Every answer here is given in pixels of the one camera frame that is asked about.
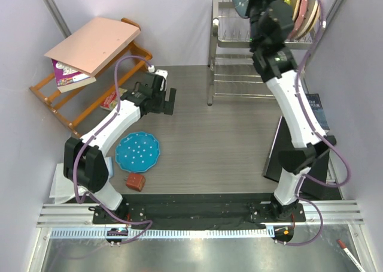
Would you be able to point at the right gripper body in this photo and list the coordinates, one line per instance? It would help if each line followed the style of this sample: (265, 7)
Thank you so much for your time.
(257, 5)

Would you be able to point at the cream floral plate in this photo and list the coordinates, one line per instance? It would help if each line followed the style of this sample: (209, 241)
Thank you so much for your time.
(296, 5)

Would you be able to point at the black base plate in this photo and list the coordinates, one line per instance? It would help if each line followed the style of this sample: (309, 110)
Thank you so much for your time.
(199, 212)

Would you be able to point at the pink folder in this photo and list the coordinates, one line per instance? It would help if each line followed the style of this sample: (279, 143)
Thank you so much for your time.
(94, 45)

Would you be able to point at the dark blue paperback book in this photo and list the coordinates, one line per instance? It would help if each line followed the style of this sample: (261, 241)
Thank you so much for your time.
(317, 108)

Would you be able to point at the black box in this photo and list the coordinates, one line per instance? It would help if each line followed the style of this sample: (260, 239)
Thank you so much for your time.
(272, 169)

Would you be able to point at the wooden rack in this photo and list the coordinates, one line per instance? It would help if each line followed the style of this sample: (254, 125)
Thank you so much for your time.
(55, 101)

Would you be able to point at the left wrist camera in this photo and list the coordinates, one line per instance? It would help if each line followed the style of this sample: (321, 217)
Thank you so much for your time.
(162, 73)

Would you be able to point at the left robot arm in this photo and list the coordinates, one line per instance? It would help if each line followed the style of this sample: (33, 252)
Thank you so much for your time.
(84, 158)

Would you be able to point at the metal dish rack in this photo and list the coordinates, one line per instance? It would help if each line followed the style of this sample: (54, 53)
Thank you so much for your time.
(229, 58)

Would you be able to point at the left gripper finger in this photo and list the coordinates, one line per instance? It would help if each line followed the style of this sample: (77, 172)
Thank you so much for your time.
(170, 103)
(159, 103)

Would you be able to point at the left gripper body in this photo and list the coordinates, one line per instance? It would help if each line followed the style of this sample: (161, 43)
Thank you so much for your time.
(152, 112)

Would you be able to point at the red comic book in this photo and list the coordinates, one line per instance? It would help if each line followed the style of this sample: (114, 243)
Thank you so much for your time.
(110, 102)

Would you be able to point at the brown square block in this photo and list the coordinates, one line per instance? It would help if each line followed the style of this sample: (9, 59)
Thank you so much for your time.
(135, 181)

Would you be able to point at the white cloth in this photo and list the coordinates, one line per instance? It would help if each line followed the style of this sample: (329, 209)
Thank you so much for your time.
(62, 189)

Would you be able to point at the blue dotted plate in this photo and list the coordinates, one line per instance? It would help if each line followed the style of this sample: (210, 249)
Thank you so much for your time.
(137, 152)

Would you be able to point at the pink dotted plate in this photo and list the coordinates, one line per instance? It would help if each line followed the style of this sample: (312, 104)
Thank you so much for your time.
(300, 18)

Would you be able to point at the purple white book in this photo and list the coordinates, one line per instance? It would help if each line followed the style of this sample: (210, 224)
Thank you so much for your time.
(68, 78)

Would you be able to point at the red white marker pen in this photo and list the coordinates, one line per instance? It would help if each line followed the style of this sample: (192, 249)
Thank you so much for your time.
(350, 255)

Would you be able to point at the cream blue rimmed plate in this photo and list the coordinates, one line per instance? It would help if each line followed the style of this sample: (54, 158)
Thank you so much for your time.
(310, 16)

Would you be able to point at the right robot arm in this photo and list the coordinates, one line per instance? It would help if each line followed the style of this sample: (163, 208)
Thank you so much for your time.
(271, 22)

